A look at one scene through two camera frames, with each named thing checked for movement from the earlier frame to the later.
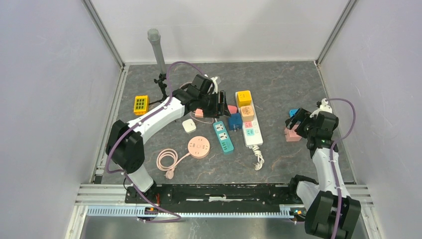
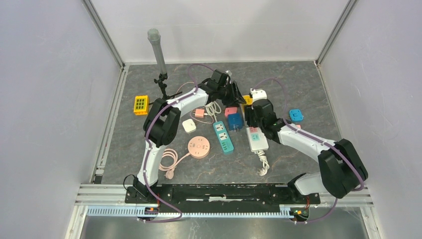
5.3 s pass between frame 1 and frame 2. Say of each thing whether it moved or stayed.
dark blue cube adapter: stayed
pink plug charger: stayed
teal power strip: stayed
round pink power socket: stayed
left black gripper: moved
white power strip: moved
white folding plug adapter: stayed
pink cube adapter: stayed
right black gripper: moved
